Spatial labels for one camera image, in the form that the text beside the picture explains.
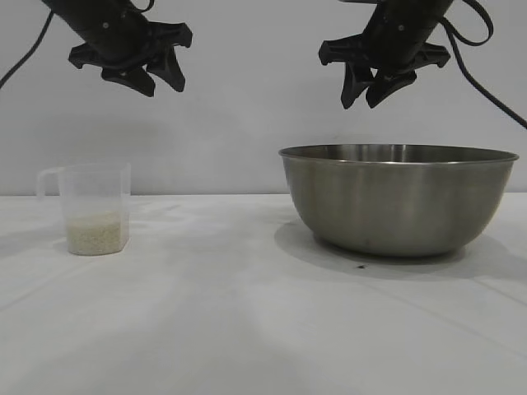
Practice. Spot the white rice grains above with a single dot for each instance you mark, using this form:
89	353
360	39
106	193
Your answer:
96	234

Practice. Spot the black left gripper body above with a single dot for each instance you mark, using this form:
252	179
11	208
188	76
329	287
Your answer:
107	37

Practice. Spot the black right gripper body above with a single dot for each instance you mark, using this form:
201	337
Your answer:
399	37

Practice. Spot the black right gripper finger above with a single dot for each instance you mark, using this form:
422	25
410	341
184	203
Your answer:
389	88
353	84

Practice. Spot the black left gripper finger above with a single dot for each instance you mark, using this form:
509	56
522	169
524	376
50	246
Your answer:
131	80
171	70

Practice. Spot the clear plastic measuring cup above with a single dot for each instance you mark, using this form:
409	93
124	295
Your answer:
94	189

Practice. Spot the stainless steel mixing bowl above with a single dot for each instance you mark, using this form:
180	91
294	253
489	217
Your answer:
395	201

